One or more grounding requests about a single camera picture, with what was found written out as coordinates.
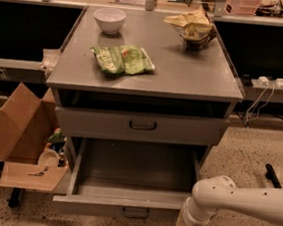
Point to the black floor bar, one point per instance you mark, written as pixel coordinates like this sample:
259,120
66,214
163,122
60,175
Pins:
271,175

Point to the pink plastic container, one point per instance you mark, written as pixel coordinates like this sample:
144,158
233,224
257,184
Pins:
242,7

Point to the brown cardboard box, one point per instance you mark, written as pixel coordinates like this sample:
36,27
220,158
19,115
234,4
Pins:
26,122

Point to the grey top drawer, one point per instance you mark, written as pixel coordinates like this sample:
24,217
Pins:
163,128

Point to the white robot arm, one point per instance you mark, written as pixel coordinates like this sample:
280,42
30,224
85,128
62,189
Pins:
220,193

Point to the green chip bag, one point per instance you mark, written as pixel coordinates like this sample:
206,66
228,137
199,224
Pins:
123,59

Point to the grey drawer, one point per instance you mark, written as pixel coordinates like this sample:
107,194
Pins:
130,179
163,128

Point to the green item in box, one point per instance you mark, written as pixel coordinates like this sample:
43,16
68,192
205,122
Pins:
56,137

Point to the yellow brown chip bag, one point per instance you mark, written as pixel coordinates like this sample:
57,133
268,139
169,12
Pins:
195,28

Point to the covered gripper body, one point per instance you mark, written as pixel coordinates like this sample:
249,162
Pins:
192,222

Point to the white ceramic bowl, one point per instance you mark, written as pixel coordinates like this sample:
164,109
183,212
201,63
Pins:
110,20

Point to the grey drawer cabinet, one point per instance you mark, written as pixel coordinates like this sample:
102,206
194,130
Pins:
182,83

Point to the white cup in box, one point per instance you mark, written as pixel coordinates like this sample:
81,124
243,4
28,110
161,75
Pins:
49,158

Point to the white power adapter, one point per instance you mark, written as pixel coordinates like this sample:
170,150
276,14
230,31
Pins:
263,81

